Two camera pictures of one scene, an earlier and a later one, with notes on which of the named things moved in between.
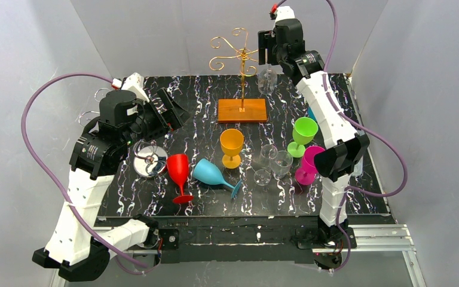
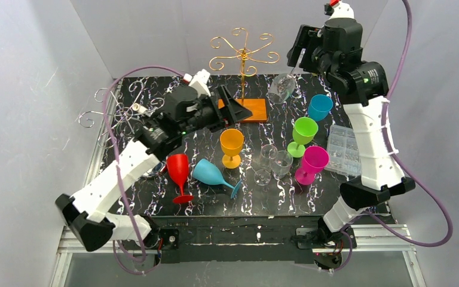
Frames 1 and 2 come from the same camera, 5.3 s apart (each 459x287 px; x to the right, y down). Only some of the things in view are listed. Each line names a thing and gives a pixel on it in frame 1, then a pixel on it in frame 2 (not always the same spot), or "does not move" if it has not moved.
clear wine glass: x=268 y=153 does not move
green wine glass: x=304 y=130 does not move
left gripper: x=162 y=112 to x=222 y=107
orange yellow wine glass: x=231 y=141 does not move
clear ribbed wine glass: x=281 y=163 does not move
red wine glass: x=178 y=165 does not move
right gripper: x=264 y=45 to x=298 y=45
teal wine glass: x=206 y=171 does not move
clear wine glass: x=268 y=81 to x=282 y=86
